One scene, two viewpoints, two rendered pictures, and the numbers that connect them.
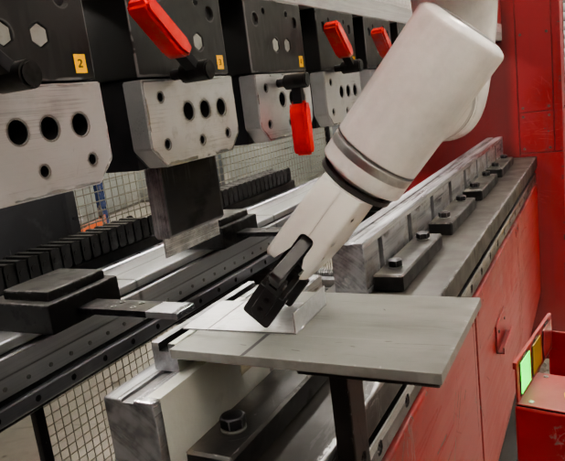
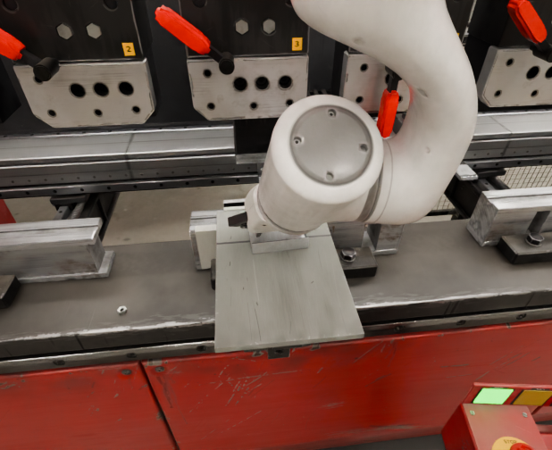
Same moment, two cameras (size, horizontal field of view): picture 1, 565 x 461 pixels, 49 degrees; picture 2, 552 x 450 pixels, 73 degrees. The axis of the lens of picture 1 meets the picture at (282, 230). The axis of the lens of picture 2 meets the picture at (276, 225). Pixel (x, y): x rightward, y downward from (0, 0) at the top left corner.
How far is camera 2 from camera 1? 0.53 m
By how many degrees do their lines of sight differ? 56
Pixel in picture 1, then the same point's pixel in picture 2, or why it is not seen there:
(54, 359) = (251, 166)
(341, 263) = (480, 211)
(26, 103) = (82, 75)
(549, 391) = (499, 422)
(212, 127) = (268, 97)
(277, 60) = not seen: hidden behind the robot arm
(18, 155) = (79, 103)
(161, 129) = (204, 95)
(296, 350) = (230, 264)
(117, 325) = not seen: hidden behind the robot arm
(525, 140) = not seen: outside the picture
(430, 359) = (235, 335)
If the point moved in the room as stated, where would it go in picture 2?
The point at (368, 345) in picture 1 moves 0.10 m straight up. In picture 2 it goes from (247, 295) to (244, 239)
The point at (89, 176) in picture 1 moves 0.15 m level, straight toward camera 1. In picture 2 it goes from (132, 118) to (12, 164)
